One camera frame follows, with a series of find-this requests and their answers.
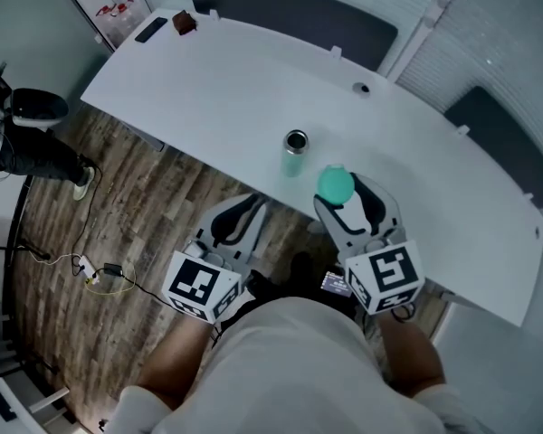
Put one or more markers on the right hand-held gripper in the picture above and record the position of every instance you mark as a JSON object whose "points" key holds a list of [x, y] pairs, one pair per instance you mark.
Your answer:
{"points": [[384, 274]]}

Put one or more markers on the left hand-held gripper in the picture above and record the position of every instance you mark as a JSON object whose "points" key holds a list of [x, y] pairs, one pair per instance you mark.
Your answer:
{"points": [[199, 285]]}

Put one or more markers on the teal bottle cap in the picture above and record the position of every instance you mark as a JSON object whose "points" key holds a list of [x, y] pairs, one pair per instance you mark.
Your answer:
{"points": [[335, 183]]}

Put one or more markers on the teal water bottle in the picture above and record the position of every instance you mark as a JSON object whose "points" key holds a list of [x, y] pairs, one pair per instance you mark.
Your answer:
{"points": [[293, 163]]}

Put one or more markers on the person's right forearm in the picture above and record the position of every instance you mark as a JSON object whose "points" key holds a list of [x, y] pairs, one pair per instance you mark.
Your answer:
{"points": [[412, 355]]}

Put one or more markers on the person's left forearm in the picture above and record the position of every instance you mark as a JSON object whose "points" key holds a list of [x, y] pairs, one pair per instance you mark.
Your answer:
{"points": [[176, 364]]}

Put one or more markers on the person's left black shoe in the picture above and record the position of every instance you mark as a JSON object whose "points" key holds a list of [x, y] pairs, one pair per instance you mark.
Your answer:
{"points": [[259, 284]]}

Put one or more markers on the person's black shoe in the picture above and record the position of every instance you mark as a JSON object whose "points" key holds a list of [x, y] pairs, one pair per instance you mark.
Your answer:
{"points": [[304, 269], [259, 284]]}

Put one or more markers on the small black screen device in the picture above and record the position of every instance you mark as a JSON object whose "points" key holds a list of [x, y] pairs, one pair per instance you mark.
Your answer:
{"points": [[336, 284]]}

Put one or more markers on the person's right black shoe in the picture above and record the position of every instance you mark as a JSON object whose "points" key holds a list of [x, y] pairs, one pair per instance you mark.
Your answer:
{"points": [[304, 269]]}

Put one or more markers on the dark wrist band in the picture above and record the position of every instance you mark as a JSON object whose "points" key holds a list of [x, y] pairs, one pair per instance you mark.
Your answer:
{"points": [[403, 312]]}

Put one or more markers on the white table leg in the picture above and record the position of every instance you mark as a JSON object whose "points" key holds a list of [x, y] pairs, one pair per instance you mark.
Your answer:
{"points": [[149, 139]]}

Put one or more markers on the black power adapter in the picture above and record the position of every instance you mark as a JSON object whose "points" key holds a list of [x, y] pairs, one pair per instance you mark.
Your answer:
{"points": [[113, 270]]}

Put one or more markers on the person's white shirt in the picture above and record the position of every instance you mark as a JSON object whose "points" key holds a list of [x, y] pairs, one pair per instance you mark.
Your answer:
{"points": [[294, 369]]}

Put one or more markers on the white power strip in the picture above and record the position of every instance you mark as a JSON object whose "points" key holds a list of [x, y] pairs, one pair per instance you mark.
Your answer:
{"points": [[89, 270]]}

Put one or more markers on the short dark desk partition panel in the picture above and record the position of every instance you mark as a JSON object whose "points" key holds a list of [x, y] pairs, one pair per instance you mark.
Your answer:
{"points": [[507, 147]]}

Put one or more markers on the black tripod stand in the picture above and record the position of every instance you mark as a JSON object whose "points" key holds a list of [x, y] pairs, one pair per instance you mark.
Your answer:
{"points": [[27, 251]]}

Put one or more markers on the long dark desk partition panel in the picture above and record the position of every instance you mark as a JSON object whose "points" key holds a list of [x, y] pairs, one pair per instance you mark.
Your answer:
{"points": [[298, 14]]}

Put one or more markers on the brown wallet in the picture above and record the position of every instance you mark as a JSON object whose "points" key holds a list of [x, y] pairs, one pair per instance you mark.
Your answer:
{"points": [[184, 22]]}

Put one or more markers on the black phone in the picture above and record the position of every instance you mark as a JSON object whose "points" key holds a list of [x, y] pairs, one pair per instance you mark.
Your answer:
{"points": [[150, 30]]}

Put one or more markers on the black and white shell chair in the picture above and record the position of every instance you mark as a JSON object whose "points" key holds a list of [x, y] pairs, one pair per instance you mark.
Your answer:
{"points": [[38, 106]]}

